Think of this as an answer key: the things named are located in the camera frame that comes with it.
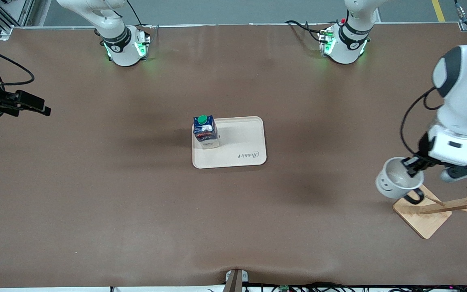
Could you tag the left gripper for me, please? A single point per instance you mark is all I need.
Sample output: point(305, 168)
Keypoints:
point(423, 148)

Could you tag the white smiley face cup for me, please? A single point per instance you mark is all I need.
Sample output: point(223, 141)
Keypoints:
point(387, 184)

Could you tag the blue white milk carton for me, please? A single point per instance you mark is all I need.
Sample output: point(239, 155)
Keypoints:
point(206, 136)

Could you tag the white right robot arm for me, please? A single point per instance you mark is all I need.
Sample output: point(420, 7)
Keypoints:
point(122, 50)

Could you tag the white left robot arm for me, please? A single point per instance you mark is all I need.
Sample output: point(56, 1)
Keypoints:
point(466, 81)

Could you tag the wooden cup rack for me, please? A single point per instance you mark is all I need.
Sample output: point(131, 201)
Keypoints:
point(424, 221)

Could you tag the brown table mat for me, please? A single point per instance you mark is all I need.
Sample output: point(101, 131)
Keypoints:
point(95, 202)

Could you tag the cream plastic tray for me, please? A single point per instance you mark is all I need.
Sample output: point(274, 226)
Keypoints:
point(241, 138)

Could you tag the small green connector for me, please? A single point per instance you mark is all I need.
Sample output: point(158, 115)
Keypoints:
point(285, 288)

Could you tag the metal table edge bracket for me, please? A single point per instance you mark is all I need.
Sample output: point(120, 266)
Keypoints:
point(235, 282)

